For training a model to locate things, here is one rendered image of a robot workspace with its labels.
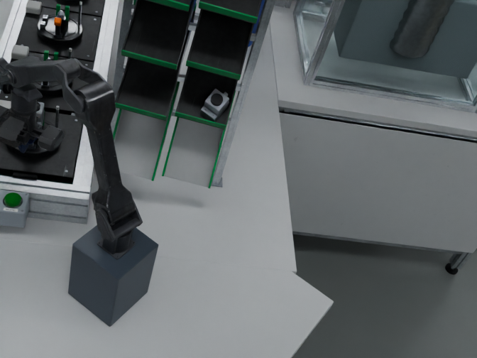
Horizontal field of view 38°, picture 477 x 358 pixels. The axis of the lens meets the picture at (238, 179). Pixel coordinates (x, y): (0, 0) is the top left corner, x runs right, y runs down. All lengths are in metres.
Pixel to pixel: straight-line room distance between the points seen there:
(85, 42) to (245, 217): 0.77
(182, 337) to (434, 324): 1.65
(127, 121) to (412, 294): 1.77
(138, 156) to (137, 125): 0.08
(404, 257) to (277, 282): 1.51
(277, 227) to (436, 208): 1.12
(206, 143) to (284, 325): 0.52
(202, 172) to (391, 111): 0.94
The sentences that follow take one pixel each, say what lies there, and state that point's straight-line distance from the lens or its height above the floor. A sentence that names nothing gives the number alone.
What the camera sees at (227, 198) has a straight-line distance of 2.05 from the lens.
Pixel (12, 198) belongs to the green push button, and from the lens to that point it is 1.81.
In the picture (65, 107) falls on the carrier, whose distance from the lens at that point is 2.06.
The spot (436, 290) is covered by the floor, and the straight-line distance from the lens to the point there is 3.30.
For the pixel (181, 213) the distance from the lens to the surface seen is 1.97.
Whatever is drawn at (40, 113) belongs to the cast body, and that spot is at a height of 1.08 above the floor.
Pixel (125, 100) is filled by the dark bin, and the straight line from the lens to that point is 1.76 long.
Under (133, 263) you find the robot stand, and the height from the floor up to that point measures 1.06.
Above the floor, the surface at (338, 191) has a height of 0.45.
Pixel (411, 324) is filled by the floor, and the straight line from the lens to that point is 3.13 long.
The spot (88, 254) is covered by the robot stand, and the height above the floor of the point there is 1.06.
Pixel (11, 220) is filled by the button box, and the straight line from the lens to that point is 1.83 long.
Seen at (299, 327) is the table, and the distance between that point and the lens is 1.84.
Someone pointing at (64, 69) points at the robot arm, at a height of 1.43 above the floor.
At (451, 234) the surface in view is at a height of 0.27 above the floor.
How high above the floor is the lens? 2.34
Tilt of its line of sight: 45 degrees down
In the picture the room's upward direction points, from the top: 18 degrees clockwise
